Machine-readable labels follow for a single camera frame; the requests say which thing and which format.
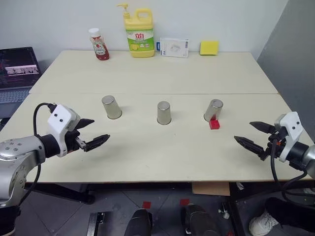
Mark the yellow dish soap bottle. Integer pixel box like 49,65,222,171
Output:
116,2,156,59

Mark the table caster wheel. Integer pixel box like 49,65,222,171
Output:
218,202,231,220

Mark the white product box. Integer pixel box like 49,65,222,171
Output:
156,37,190,59

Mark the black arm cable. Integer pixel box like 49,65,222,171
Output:
14,102,58,212
270,140,315,205

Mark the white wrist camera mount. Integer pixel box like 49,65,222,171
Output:
274,111,302,163
46,104,81,158

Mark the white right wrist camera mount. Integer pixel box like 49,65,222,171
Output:
274,111,302,163

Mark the black table frame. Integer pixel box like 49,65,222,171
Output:
24,182,95,205

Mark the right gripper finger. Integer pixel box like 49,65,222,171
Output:
233,135,270,162
249,120,277,135

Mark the grey laptop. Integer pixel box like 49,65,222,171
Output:
0,46,43,119

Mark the steel cup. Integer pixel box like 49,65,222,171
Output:
203,98,224,122
101,95,123,120
157,100,172,125

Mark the red ketchup bottle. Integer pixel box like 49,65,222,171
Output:
88,28,111,61

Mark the black trouser leg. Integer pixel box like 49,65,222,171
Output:
265,196,315,233

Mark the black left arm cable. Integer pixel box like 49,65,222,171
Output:
14,102,58,212

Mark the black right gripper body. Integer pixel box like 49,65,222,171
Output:
267,127,288,160

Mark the black table leg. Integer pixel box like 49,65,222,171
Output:
228,181,250,236

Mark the dark rounded shape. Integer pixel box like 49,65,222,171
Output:
181,204,218,236
124,208,154,236

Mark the brown cardboard piece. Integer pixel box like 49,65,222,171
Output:
191,181,231,197

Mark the white sneaker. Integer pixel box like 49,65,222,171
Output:
248,211,280,236

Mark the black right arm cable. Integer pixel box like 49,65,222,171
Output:
270,140,315,205

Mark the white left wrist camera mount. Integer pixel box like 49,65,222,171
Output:
46,104,81,158

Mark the yellow sponge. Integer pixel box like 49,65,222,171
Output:
199,40,220,57

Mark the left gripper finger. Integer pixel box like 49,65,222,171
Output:
83,134,111,152
73,118,95,131

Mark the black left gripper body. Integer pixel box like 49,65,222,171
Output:
64,129,87,153

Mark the black metal floor bracket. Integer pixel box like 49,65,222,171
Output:
87,211,105,236

